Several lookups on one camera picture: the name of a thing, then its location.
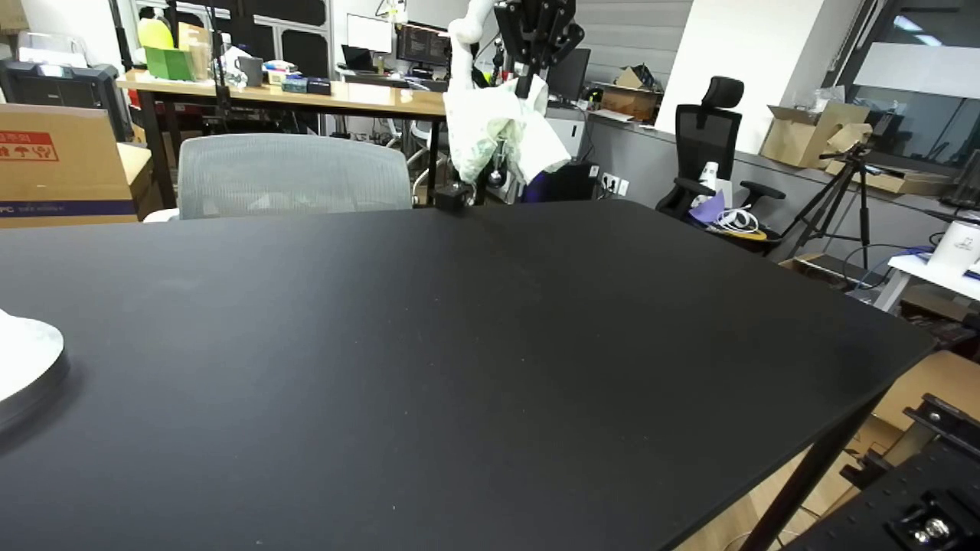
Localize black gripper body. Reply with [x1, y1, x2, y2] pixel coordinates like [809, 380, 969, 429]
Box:
[496, 0, 588, 70]

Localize white cloth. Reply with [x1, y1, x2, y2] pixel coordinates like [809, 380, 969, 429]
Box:
[441, 73, 575, 185]

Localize dark monitor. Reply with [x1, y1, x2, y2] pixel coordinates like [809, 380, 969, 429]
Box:
[547, 46, 594, 100]

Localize small brown cardboard box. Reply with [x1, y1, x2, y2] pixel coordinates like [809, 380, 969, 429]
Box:
[594, 64, 665, 126]

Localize small computer monitor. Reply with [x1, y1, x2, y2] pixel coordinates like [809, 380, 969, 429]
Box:
[343, 12, 399, 62]

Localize black office chair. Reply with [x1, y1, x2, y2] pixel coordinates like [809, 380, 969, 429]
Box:
[654, 73, 790, 244]

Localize long wooden desk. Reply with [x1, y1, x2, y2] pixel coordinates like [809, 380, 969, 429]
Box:
[118, 67, 456, 210]

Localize purple bag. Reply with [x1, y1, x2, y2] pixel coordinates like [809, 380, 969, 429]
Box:
[687, 193, 733, 228]

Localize large black display panel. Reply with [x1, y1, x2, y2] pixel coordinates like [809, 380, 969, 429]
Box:
[224, 0, 337, 82]

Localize open cardboard box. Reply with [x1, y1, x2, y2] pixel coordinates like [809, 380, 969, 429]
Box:
[757, 97, 877, 172]

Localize grey mesh chair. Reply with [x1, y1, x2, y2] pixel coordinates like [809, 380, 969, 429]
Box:
[175, 132, 415, 222]

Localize green and yellow bin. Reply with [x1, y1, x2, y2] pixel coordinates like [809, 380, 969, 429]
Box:
[136, 16, 199, 82]

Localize white shelf with papers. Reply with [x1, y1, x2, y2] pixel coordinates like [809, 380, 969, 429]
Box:
[884, 217, 980, 306]

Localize cardboard box with red label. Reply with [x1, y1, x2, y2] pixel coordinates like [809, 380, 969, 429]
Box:
[0, 100, 143, 228]

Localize white plate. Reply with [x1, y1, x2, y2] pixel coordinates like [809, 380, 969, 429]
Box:
[0, 306, 69, 408]

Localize black camera tripod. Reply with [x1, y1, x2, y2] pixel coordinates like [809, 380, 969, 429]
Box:
[777, 138, 881, 276]

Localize black metal frame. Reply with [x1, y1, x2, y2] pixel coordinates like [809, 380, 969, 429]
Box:
[781, 391, 980, 551]

